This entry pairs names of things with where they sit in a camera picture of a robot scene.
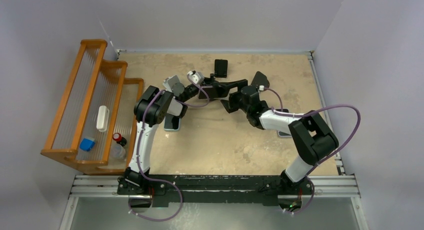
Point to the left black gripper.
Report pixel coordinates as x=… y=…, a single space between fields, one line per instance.
x=207 y=82

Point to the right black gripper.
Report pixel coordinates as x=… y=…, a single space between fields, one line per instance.
x=230 y=106

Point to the black phone clear case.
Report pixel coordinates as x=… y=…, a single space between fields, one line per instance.
x=213 y=92

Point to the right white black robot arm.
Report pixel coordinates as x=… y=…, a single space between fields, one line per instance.
x=312 y=137

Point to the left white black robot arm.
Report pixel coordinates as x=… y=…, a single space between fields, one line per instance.
x=150 y=111

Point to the black rectangular phone stand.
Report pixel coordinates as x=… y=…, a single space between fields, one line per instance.
x=220 y=68

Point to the black brown disc phone stand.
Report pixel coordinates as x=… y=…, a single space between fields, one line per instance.
x=260 y=79

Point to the silver folding phone stand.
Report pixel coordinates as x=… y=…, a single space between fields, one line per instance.
x=169 y=82

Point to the light blue case phone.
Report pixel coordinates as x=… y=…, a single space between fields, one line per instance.
x=171 y=123

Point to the lavender case phone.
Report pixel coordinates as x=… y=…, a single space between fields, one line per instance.
x=280 y=133

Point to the white rectangular device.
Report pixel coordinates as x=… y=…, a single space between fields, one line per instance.
x=102 y=120

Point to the red cap bottle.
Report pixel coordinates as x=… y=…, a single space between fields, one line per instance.
x=117 y=150

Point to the orange wooden rack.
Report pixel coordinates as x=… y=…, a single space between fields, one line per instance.
x=94 y=81

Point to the blue cap bottle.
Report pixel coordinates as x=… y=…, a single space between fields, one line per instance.
x=87 y=144

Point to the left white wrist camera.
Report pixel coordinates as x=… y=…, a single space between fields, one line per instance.
x=195 y=77

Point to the black aluminium base frame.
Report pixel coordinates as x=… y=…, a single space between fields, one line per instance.
x=256 y=189

